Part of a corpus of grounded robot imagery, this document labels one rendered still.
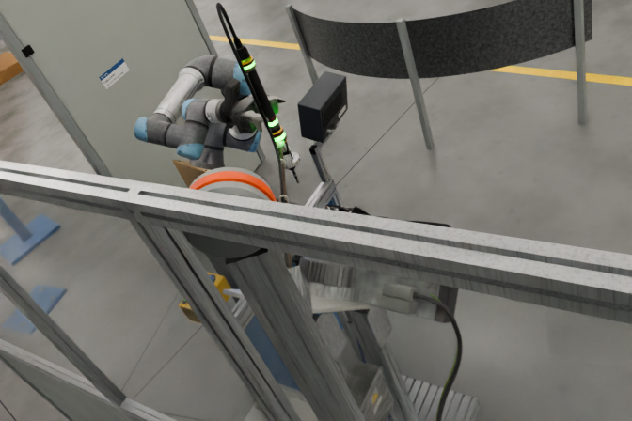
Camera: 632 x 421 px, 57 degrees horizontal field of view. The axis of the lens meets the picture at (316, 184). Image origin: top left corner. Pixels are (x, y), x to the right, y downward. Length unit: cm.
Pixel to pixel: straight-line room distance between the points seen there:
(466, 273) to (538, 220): 291
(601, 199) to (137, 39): 280
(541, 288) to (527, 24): 314
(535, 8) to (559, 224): 120
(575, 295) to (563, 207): 299
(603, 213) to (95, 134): 282
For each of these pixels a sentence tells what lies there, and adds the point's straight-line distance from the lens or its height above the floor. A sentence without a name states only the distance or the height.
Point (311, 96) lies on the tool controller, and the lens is 253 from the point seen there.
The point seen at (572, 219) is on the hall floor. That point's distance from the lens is 347.
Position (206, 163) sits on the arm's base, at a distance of 249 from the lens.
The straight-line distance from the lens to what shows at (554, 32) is 372.
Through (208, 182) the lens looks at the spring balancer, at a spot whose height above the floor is 196.
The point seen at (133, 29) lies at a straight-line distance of 370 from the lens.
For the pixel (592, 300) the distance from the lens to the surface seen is 55.
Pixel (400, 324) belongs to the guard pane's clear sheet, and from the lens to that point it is 72.
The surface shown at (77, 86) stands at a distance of 345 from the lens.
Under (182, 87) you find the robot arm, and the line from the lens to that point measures 204.
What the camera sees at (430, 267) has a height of 203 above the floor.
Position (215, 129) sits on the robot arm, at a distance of 249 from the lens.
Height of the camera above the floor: 246
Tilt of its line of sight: 37 degrees down
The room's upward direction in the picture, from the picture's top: 22 degrees counter-clockwise
